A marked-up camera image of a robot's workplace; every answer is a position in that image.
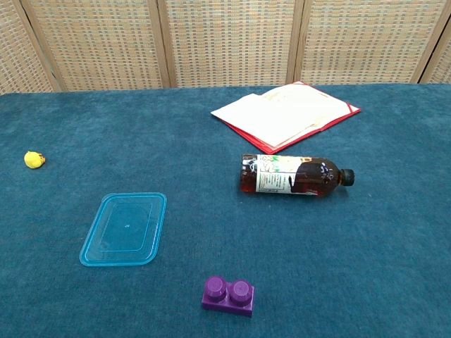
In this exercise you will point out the yellow rubber duck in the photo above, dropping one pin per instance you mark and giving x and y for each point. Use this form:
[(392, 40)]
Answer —
[(32, 160)]

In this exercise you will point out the blue carpet table covering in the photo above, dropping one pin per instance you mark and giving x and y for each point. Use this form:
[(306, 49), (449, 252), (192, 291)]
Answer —
[(225, 218)]

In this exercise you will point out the red book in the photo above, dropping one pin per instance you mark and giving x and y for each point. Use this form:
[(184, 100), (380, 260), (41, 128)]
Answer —
[(282, 116)]

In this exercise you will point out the purple two-stud toy brick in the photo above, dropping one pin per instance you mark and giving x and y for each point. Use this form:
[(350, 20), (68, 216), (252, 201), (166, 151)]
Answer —
[(228, 295)]

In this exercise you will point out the brown tea plastic bottle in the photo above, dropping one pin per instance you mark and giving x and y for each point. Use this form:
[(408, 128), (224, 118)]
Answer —
[(282, 175)]

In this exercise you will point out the clear blue plastic lid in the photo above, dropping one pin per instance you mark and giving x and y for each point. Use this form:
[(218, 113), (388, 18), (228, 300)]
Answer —
[(125, 229)]

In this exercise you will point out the woven wooden folding screen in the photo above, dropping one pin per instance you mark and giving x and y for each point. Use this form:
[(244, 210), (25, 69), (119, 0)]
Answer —
[(225, 42)]

